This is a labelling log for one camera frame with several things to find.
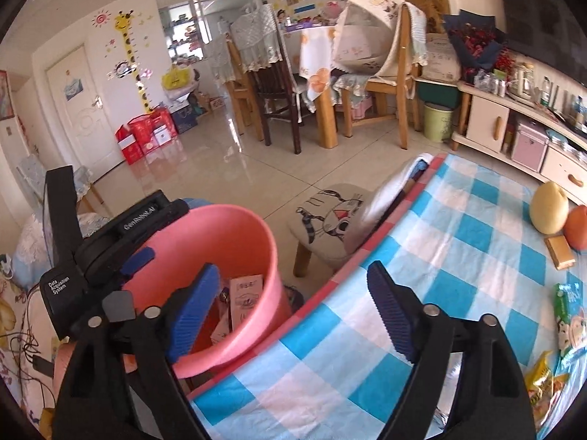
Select dining table with printed cloth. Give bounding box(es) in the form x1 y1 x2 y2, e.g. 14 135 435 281
293 25 349 150

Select glass electric kettle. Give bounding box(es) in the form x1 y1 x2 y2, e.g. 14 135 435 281
509 62 537 102

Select green cartoon snack packet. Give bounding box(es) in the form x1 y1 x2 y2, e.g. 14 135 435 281
553 282 587 358

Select dark blue wrapped bouquet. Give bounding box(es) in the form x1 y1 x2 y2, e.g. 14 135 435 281
442 9 510 83

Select dark green box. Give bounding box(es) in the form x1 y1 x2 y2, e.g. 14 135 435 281
415 78 462 108

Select blue white checkered tablecloth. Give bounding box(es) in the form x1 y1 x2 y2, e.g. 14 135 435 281
189 152 587 440

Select red apple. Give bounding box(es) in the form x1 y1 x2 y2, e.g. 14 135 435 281
563 204 587 252

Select yellow pear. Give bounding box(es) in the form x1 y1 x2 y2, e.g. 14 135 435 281
529 181 569 235

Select white wooden cabinet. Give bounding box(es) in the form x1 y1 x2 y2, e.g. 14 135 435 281
452 80 587 202

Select yellow plastic bag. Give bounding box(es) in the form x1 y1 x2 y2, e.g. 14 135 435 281
160 64 194 91

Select red gift box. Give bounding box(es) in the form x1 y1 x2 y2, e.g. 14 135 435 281
138 107 179 147
114 124 145 166

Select small brown box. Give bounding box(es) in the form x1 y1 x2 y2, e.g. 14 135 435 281
544 235 576 270

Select pink plastic bucket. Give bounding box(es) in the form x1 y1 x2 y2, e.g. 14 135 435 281
121 204 294 379

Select white door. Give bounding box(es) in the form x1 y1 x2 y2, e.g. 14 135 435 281
45 46 124 179

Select pink storage box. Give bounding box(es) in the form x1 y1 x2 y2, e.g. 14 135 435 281
511 119 548 175

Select light wooden chair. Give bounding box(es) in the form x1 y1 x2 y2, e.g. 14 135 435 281
337 2 425 150
220 32 258 127

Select dark blue box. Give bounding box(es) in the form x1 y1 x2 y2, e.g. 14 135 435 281
172 105 199 133

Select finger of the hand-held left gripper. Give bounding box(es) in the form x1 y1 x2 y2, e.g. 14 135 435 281
120 246 156 280

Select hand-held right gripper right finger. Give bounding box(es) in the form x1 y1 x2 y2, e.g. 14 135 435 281
368 260 536 440

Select yellow snack packet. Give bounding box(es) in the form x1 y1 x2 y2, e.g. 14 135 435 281
524 351 572 422

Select lace chair cover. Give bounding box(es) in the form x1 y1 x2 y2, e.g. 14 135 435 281
229 2 285 72

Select black television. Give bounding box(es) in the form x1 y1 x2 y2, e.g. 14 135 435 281
495 0 587 88

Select black cable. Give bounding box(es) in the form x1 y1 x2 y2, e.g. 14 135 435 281
9 284 56 386

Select white printed box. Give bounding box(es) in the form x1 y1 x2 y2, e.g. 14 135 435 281
422 32 462 83

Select giraffe wall sticker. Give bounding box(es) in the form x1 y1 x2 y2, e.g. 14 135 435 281
114 8 152 115

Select dark wooden chair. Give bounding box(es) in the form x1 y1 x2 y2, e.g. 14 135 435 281
250 62 306 154

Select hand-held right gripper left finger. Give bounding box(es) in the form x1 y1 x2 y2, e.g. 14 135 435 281
51 263 222 440

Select cartoon cat cushion stool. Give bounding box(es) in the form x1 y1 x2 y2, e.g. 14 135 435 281
287 183 400 278

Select light green waste bin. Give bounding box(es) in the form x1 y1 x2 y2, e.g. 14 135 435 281
423 102 455 144

